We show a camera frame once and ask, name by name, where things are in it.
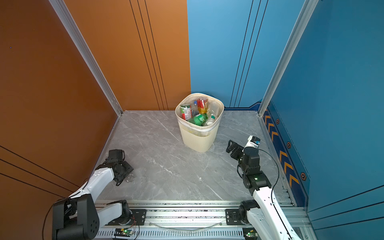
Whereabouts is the right aluminium corner post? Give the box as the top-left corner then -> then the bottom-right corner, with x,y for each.
258,0 -> 319,117

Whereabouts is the aluminium front rail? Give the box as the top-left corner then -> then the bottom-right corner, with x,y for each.
95,201 -> 316,240

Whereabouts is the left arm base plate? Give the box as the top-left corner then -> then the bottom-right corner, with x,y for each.
107,209 -> 147,227

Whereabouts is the green bottle white cap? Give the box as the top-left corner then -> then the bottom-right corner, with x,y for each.
188,114 -> 208,127

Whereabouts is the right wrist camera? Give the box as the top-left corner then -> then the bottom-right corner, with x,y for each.
245,136 -> 261,149

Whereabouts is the orange drink bottle red label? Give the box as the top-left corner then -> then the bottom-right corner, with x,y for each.
197,98 -> 208,114

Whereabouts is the beige ribbed waste bin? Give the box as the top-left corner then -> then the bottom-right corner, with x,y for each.
174,92 -> 225,154

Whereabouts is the green circuit board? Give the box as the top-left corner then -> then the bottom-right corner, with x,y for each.
243,228 -> 259,240
113,229 -> 136,239

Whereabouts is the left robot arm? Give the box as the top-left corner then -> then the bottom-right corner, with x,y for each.
52,150 -> 134,240

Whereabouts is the clear bottle red Qoo label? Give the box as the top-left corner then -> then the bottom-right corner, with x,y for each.
180,103 -> 192,121

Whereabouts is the clear soda water bottle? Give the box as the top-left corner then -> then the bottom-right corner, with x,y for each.
191,100 -> 199,117

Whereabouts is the left green circuit board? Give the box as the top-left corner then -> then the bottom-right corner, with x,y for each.
113,229 -> 136,239

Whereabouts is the clear plastic bin liner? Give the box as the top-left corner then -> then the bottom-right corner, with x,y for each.
175,93 -> 225,132

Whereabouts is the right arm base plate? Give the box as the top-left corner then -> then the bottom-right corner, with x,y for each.
225,209 -> 248,226

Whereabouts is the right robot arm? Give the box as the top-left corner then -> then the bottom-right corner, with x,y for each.
226,136 -> 300,240

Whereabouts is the left aluminium corner post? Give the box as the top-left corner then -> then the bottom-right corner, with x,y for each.
49,0 -> 123,117

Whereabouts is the aluminium corner post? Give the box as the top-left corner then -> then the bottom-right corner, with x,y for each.
258,0 -> 319,117
49,0 -> 123,117

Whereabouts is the right green circuit board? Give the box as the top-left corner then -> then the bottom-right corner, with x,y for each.
243,228 -> 259,240

